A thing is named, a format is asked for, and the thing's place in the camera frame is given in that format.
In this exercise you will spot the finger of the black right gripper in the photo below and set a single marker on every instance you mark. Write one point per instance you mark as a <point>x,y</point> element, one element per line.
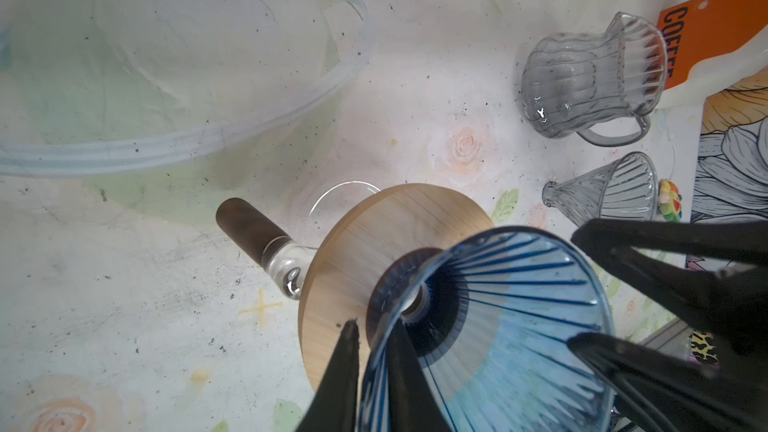
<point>712,276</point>
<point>661,393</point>

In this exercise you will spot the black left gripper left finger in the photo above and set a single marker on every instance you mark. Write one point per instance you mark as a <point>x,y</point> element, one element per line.
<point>334,407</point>

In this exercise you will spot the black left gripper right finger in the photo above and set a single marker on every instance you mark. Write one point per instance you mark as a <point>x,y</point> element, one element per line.
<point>411,403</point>

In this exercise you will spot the blue glass dripper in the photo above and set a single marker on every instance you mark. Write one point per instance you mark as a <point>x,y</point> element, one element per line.
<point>490,319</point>

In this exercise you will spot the wooden dripper ring stand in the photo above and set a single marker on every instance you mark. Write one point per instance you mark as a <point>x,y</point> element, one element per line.
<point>366,242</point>

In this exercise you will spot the orange coffee filter pack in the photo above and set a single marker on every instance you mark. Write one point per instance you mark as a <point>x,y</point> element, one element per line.
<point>711,45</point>

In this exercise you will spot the grey ribbed glass dripper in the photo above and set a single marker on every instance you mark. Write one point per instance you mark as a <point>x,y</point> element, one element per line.
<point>625,189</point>

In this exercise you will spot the colourful small toy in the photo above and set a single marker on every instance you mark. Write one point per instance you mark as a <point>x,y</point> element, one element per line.
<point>669,201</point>

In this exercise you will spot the grey ribbed glass pitcher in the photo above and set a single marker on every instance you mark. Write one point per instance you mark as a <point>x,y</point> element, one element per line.
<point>602,87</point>

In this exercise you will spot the clear glass carafe wooden handle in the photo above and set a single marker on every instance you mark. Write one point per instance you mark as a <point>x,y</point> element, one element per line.
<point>285,254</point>

